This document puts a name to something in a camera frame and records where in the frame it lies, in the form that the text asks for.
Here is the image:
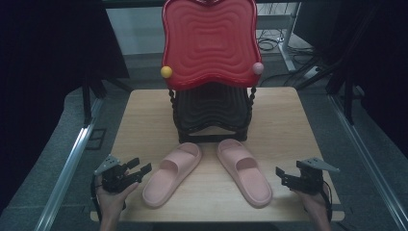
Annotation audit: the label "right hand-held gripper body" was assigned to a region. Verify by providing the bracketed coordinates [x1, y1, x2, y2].
[290, 156, 341, 195]

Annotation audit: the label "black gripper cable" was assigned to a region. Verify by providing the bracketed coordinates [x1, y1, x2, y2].
[321, 179, 334, 222]
[89, 173, 104, 223]

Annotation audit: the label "black square floor frame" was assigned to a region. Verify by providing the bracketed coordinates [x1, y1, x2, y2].
[85, 127, 108, 151]

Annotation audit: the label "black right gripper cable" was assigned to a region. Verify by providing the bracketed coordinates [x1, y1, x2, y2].
[321, 179, 334, 222]

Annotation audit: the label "black floor cables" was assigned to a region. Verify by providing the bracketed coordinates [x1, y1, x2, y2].
[257, 28, 319, 89]

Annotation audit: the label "white desk frame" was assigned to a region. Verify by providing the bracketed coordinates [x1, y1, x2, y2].
[255, 2, 302, 73]

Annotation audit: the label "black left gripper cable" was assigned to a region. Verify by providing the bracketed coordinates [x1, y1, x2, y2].
[89, 173, 104, 223]

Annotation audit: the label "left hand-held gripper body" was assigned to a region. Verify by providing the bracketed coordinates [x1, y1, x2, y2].
[93, 154, 142, 194]

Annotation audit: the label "black metal stand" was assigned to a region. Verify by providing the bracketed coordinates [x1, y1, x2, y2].
[80, 70, 133, 127]
[326, 68, 367, 127]

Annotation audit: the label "person's left hand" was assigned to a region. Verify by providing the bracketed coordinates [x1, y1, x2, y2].
[94, 172, 140, 220]

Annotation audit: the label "pink slipper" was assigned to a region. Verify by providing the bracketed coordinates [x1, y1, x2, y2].
[141, 141, 203, 209]
[217, 138, 273, 209]

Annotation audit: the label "person's right hand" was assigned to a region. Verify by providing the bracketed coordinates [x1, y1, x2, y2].
[292, 187, 332, 222]

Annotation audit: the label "black curtain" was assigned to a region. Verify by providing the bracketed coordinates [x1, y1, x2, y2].
[0, 0, 131, 213]
[293, 0, 408, 160]

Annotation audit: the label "aluminium floor rail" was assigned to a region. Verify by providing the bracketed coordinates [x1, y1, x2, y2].
[33, 95, 104, 231]
[327, 93, 408, 231]

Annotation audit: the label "red tiered shoe rack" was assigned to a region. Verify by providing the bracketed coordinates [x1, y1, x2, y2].
[160, 0, 266, 144]

